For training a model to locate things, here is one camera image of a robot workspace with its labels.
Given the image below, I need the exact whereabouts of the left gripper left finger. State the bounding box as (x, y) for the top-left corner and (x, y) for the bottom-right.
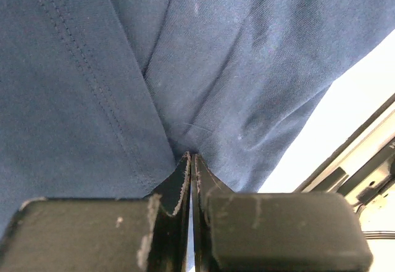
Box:
(148, 152), (191, 271)

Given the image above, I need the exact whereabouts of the dark blue t shirt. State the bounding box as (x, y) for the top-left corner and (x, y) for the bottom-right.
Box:
(1, 0), (394, 228)

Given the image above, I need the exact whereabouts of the aluminium rail frame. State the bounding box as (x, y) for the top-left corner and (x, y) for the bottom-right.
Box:
(296, 96), (394, 240)

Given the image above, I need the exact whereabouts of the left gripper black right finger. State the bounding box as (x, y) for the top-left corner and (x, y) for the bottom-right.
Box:
(191, 154), (236, 271)

